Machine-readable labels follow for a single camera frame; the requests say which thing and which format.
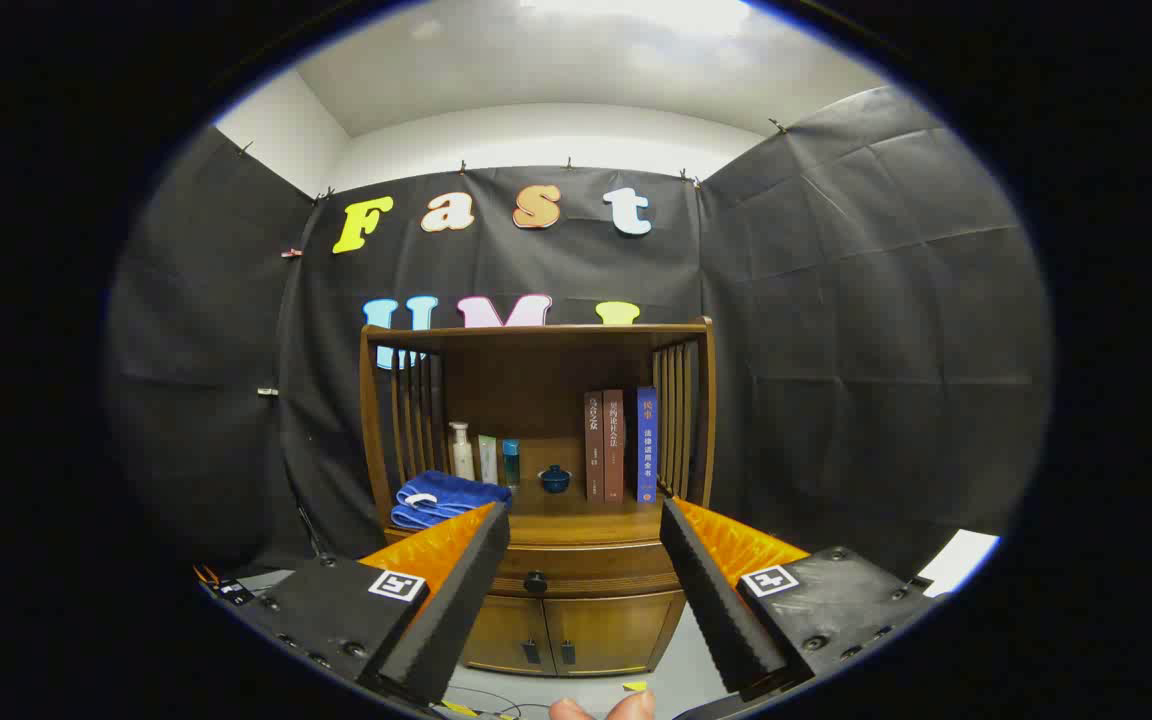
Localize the white board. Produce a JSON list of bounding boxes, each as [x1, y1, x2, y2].
[[916, 529, 1001, 599]]

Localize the blue book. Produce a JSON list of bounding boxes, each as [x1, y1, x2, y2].
[[636, 387, 658, 504]]

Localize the black backdrop cloth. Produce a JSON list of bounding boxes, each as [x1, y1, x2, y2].
[[106, 88, 1052, 581]]

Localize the wooden drawer with black knob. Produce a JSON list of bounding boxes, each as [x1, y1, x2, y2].
[[484, 540, 685, 599]]

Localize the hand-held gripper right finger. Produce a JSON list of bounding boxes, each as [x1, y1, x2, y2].
[[658, 497, 937, 701]]

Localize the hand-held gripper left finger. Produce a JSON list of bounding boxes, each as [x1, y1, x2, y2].
[[204, 502, 512, 706]]

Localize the thin floor cable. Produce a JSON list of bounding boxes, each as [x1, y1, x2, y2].
[[448, 684, 549, 720]]

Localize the brown book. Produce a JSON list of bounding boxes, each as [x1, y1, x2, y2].
[[602, 389, 626, 504], [585, 392, 606, 503]]

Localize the wooden countertop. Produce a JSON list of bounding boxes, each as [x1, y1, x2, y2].
[[383, 470, 712, 547]]

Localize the folded blue towel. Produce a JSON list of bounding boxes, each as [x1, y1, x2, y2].
[[391, 470, 514, 531]]

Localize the wooden cabinet door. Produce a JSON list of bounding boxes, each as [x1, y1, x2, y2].
[[463, 596, 557, 673], [544, 591, 686, 677]]

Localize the black device with cables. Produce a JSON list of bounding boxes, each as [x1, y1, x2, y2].
[[196, 564, 259, 607]]

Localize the brown wooden cabinet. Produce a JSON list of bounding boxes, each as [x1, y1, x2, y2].
[[358, 318, 717, 679]]

